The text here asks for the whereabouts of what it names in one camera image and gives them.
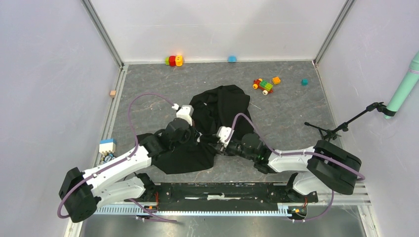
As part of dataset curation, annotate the black garment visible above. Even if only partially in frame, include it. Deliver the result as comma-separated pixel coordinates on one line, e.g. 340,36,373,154
137,85,253,174

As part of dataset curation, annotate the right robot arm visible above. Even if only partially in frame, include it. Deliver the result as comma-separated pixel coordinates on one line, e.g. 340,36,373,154
215,127,362,201

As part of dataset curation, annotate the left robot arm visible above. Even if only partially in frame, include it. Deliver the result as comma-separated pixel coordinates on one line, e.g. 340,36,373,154
57,117,206,223

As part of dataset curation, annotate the colourful toy brick car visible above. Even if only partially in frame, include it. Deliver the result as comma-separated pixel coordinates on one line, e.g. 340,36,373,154
252,79,273,95

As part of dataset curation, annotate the red yellow green toy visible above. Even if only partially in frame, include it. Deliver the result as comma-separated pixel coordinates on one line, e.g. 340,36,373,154
165,55,184,67

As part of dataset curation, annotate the blue white block toy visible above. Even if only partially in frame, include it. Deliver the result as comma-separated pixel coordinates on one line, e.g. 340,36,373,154
98,138,117,156

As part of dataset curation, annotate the blue monster card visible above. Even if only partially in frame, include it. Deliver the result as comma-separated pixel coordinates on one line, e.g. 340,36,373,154
101,154,115,163

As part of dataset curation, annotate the orange cube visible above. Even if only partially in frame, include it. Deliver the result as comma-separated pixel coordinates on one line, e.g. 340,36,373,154
272,77,281,85

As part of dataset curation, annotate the blue round block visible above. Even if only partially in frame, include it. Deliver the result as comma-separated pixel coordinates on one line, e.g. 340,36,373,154
227,55,237,63

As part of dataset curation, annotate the black tripod stand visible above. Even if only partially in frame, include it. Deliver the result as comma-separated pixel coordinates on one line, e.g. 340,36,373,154
304,102,395,141

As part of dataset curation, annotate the mint green tube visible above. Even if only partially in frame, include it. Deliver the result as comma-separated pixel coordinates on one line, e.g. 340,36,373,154
384,52,419,119

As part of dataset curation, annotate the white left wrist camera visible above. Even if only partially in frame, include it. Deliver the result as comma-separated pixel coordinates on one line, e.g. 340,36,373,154
171,103,194,126

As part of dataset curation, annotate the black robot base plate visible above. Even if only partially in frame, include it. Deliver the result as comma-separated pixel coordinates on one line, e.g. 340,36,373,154
136,182,318,211

